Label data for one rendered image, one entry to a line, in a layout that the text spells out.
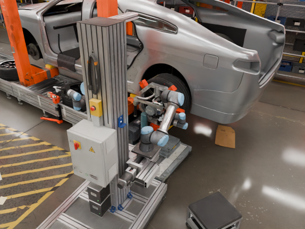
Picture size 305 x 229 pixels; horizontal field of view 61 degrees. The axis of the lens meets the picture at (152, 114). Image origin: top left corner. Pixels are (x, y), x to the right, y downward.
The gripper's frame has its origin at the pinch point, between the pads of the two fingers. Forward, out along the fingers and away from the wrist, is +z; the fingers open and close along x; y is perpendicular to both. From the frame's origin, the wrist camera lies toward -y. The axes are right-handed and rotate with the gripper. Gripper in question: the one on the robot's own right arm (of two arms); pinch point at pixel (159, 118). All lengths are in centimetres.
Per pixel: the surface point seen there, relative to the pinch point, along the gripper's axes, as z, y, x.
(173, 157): -10, -75, -29
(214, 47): -39, 80, -45
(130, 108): 63, -21, -31
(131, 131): 48, -44, -13
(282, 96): -112, -81, -344
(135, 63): 67, 38, -52
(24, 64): 257, 8, -14
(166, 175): -18, -75, 6
